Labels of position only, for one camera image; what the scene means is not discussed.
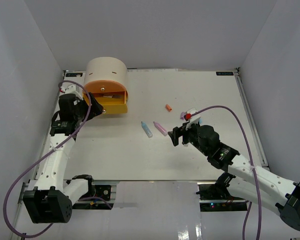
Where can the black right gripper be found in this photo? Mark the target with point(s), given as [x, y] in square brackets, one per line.
[178, 132]

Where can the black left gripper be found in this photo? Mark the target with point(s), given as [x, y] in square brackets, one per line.
[96, 108]

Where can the yellow drawer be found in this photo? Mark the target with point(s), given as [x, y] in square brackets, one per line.
[113, 106]

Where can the orange pen cap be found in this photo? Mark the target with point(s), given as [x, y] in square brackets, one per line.
[168, 107]

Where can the blue highlighter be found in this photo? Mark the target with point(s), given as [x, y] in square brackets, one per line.
[146, 130]

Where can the orange top drawer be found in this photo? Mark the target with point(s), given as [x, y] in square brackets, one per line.
[110, 86]

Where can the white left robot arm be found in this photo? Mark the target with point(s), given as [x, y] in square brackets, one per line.
[50, 201]

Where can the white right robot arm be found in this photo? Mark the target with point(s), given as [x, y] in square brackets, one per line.
[240, 178]

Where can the pink highlighter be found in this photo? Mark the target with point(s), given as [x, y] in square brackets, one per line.
[160, 128]

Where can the grey pen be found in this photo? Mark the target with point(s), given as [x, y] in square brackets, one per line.
[113, 96]

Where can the beige cylindrical drawer organizer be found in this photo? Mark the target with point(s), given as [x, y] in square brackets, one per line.
[106, 68]

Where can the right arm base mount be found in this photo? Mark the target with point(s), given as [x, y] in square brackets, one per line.
[215, 197]

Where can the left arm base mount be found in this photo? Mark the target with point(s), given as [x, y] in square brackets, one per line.
[102, 198]

